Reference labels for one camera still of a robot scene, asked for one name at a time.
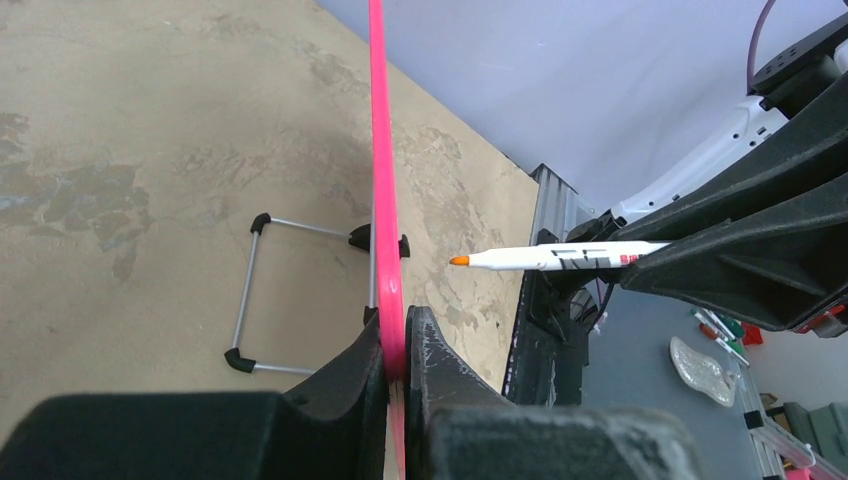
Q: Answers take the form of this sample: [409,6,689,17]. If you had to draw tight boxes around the green markers on desk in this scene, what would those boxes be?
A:
[690,308,750,368]

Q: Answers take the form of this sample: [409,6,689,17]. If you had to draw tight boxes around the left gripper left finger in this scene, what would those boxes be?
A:
[1,315,387,479]

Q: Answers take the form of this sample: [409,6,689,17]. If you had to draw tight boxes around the clear plastic bag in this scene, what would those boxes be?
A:
[669,336,739,408]

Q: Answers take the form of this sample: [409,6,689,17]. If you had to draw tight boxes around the aluminium table frame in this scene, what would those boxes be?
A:
[530,163,599,245]

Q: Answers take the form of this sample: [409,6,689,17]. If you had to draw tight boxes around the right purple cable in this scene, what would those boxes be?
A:
[745,0,778,94]

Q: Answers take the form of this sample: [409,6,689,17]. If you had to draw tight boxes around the whiteboard wire stand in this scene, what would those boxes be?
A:
[223,212,377,377]

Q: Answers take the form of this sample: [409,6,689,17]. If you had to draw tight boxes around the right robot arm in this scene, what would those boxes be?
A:
[611,16,847,338]

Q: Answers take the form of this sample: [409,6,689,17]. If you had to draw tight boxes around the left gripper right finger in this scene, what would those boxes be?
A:
[405,306,706,479]

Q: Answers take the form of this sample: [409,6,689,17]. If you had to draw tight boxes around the white marker pen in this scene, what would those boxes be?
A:
[449,241,670,271]

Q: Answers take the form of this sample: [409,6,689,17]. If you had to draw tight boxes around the pink framed whiteboard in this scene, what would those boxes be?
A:
[368,0,407,479]

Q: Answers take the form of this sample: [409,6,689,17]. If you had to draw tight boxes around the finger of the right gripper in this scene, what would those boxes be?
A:
[616,76,847,241]
[620,176,847,331]

